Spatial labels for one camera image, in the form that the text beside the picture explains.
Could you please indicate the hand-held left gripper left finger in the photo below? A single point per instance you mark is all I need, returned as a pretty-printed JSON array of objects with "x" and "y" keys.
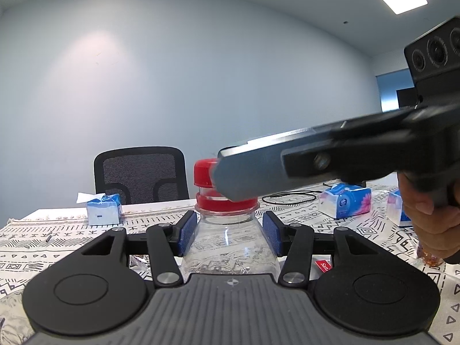
[{"x": 187, "y": 233}]

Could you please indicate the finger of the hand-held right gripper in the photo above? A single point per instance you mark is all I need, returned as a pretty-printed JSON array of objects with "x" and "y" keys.
[{"x": 251, "y": 169}]

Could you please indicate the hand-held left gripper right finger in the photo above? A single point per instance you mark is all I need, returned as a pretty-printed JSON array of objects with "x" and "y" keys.
[{"x": 272, "y": 233}]

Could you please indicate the clear plastic bottle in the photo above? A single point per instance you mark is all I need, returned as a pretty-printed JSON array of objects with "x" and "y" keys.
[{"x": 226, "y": 244}]

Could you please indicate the red bottle cap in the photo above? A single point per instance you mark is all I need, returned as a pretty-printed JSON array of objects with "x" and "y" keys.
[{"x": 205, "y": 172}]

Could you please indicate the person's right hand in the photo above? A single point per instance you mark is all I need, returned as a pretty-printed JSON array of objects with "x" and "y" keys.
[{"x": 427, "y": 230}]

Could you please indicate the crumpled foil wrapper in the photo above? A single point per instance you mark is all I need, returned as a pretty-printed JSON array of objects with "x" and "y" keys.
[{"x": 138, "y": 261}]

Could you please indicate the glass partition window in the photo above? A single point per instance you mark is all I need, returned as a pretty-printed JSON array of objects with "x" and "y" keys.
[{"x": 391, "y": 90}]

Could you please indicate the white and red packet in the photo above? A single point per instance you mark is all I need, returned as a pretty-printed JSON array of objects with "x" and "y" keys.
[{"x": 322, "y": 266}]

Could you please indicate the black mesh office chair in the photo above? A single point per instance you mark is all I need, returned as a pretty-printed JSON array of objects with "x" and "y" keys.
[{"x": 140, "y": 176}]

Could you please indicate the white and pink tissue packet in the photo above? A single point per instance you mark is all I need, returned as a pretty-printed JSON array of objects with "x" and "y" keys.
[{"x": 345, "y": 201}]

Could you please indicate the white and blue tissue packet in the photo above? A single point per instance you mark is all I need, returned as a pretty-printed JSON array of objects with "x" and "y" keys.
[{"x": 399, "y": 208}]

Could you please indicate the blue tissue box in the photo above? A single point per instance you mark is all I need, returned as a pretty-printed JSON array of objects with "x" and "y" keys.
[{"x": 102, "y": 212}]

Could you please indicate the amber translucent object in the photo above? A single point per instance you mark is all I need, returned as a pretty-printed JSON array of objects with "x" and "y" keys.
[{"x": 429, "y": 258}]

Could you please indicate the patterned white tablecloth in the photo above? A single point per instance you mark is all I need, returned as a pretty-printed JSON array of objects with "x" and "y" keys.
[{"x": 36, "y": 244}]

